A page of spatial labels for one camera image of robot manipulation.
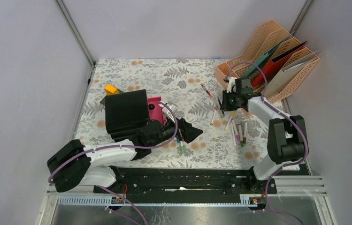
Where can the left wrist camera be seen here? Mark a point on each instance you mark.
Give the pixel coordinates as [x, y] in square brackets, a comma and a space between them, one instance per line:
[169, 111]

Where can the dark red tip pen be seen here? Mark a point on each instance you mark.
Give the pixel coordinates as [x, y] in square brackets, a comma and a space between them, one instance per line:
[245, 132]

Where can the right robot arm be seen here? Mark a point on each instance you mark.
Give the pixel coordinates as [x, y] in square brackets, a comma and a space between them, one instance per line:
[287, 144]

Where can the yellow block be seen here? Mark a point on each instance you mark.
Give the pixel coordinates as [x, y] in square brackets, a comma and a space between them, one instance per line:
[110, 90]

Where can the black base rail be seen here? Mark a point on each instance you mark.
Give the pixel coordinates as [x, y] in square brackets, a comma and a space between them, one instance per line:
[173, 186]

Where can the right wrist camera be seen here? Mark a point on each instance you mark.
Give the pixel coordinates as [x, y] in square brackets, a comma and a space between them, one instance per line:
[231, 88]

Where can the black pen holder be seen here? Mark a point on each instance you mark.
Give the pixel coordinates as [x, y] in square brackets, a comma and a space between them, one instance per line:
[125, 113]

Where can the green tip pen right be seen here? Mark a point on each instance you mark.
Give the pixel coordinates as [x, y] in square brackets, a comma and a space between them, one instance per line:
[240, 132]

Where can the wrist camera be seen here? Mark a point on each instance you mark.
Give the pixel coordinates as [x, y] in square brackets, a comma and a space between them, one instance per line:
[169, 111]
[231, 88]

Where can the peach file organizer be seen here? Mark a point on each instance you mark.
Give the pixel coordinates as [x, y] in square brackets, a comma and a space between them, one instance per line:
[238, 65]

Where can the pink drawer tray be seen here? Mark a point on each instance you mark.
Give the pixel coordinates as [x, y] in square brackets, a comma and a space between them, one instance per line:
[155, 110]

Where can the left aluminium frame post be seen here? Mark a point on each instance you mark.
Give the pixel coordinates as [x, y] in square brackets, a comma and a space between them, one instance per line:
[75, 32]

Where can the red thin pen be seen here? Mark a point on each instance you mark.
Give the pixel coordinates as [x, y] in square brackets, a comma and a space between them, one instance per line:
[206, 90]

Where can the right aluminium frame post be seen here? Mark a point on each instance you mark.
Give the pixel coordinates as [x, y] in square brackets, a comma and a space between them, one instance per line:
[301, 16]

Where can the red notebook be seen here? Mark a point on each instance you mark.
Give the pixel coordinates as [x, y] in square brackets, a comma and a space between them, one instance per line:
[280, 57]

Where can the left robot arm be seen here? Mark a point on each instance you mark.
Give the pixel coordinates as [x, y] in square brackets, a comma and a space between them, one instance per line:
[76, 164]

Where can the brown tip white pen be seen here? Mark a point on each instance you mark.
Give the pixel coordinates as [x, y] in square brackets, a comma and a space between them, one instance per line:
[214, 115]

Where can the aluminium frame post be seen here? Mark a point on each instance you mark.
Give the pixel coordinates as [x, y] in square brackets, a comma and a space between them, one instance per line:
[75, 32]
[301, 16]

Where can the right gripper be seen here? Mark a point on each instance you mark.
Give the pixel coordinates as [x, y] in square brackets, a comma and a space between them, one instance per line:
[225, 106]

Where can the yellow tip white pen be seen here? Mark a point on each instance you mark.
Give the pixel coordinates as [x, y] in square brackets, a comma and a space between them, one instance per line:
[229, 121]

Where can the purple tip white pen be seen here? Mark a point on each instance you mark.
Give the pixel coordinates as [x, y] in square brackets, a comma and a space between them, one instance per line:
[235, 132]

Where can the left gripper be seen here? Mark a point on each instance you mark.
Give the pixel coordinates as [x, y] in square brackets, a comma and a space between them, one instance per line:
[188, 132]

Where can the teal folder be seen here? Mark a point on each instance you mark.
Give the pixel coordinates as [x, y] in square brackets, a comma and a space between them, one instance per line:
[271, 44]

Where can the green tip white pen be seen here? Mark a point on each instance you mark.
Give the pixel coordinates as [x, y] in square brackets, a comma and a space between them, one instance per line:
[181, 147]

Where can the floral table mat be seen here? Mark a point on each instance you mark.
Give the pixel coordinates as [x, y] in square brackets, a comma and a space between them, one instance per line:
[178, 82]

